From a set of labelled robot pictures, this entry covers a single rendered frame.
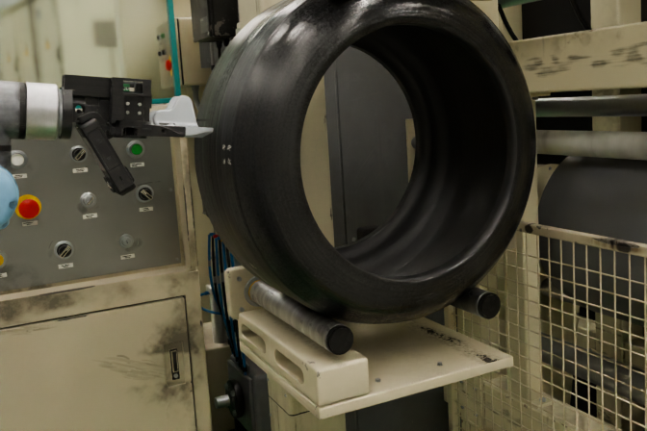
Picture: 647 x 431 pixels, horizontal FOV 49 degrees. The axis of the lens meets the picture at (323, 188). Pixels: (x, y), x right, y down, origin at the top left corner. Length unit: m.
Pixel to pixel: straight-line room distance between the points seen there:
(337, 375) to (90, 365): 0.68
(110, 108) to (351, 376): 0.53
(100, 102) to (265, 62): 0.23
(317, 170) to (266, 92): 0.46
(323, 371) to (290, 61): 0.45
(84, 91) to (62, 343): 0.72
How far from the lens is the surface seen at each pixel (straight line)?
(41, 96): 0.99
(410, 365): 1.24
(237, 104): 1.01
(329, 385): 1.09
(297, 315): 1.17
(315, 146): 1.42
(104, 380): 1.64
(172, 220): 1.64
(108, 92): 1.01
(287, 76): 0.98
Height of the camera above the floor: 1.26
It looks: 7 degrees down
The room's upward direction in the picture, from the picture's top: 4 degrees counter-clockwise
